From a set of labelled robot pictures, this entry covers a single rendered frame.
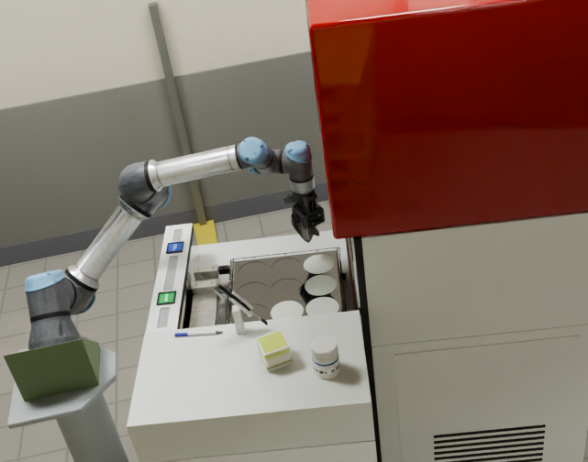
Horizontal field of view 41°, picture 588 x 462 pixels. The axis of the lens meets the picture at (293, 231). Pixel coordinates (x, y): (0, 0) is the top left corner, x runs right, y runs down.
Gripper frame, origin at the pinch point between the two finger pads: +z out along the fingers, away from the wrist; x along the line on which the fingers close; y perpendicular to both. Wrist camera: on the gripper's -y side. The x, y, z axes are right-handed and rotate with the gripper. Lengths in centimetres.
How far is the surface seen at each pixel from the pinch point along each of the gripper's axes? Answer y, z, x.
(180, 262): -16.8, 1.3, -38.3
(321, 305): 23.8, 7.3, -10.2
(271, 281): 3.9, 7.3, -16.8
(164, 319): 6, 2, -53
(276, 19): -151, -12, 76
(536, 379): 65, 36, 39
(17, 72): -195, -9, -44
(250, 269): -6.3, 7.4, -18.8
